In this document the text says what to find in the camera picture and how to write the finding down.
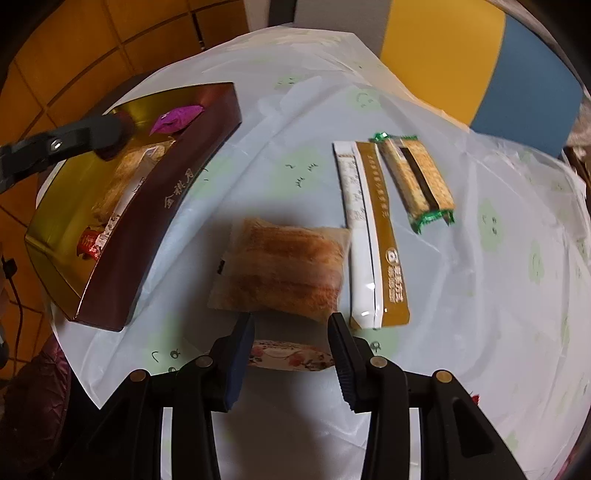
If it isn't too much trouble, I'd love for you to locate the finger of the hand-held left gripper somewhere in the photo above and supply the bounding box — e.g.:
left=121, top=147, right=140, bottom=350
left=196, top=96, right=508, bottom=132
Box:
left=0, top=114, right=136, bottom=186

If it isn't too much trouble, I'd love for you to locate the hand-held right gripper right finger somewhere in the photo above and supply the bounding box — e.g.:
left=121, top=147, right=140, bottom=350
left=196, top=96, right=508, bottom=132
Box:
left=327, top=312, right=532, bottom=480

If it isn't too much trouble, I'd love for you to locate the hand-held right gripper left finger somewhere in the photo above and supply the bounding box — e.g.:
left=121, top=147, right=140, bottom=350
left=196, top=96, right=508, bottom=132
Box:
left=60, top=314, right=257, bottom=480

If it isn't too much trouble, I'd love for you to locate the pink floral snack packet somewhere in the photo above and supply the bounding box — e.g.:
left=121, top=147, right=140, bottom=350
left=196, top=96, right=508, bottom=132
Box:
left=249, top=340, right=334, bottom=373

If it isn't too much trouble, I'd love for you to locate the clear cracker packet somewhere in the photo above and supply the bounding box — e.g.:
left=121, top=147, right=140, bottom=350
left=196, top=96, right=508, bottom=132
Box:
left=92, top=138, right=176, bottom=222

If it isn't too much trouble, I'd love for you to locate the brown pastry packet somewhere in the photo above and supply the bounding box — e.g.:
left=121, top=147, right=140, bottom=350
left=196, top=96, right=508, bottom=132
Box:
left=208, top=217, right=352, bottom=324

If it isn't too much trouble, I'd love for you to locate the purple snack packet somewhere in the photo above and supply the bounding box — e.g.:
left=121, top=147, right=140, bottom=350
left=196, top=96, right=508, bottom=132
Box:
left=148, top=105, right=204, bottom=136

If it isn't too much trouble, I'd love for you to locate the red patterned snack packet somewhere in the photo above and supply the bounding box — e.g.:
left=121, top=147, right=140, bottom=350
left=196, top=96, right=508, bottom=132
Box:
left=76, top=225, right=106, bottom=262

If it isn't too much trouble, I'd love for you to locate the maroon gift box gold interior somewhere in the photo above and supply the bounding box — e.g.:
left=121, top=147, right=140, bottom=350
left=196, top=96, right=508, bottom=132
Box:
left=24, top=82, right=243, bottom=333

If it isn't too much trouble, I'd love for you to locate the long white gold sachet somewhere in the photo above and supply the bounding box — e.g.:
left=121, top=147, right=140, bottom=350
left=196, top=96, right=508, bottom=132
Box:
left=333, top=141, right=411, bottom=329

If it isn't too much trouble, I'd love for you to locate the green-edged cracker packet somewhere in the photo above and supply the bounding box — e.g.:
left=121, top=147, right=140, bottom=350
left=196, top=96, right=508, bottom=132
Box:
left=369, top=131, right=455, bottom=236

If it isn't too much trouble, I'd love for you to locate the dark red quilted cloth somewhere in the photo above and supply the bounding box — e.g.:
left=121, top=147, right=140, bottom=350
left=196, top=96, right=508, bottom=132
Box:
left=0, top=348, right=72, bottom=480

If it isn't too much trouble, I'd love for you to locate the grey yellow blue chair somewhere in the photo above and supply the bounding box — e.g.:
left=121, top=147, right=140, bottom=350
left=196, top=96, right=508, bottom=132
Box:
left=295, top=0, right=585, bottom=158

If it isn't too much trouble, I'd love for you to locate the black cable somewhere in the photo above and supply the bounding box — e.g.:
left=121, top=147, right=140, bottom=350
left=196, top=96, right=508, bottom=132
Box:
left=0, top=254, right=26, bottom=326

